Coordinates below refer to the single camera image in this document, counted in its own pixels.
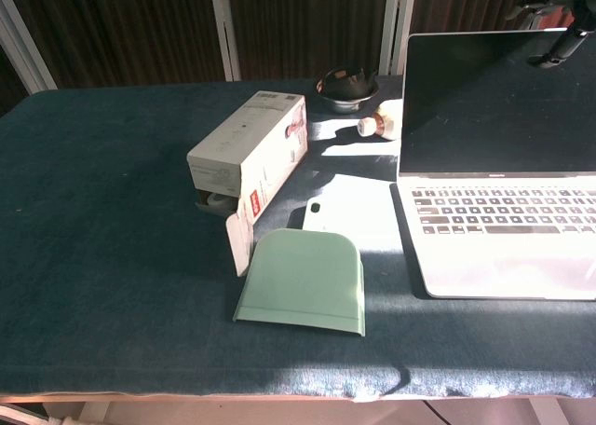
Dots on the dark right robot hand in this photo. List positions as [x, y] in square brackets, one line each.
[570, 38]

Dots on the silver laptop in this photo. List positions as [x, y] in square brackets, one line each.
[489, 266]

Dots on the dark brown pleated curtain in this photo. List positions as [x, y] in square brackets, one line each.
[307, 24]
[130, 29]
[465, 3]

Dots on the white bottle with copper neck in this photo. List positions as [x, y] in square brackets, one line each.
[388, 122]

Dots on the black crumpled object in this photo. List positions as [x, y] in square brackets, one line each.
[347, 82]

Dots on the shiny metal bowl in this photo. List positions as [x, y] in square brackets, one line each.
[347, 102]

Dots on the white cardboard product box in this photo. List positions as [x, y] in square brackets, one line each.
[242, 136]

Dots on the mint green plastic dustpan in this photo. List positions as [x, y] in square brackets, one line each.
[302, 280]

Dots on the grey item inside box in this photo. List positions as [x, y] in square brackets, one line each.
[214, 203]

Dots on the blue fabric tablecloth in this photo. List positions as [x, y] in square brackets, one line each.
[93, 210]

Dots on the white metal frame post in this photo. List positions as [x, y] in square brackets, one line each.
[223, 29]
[396, 24]
[18, 38]

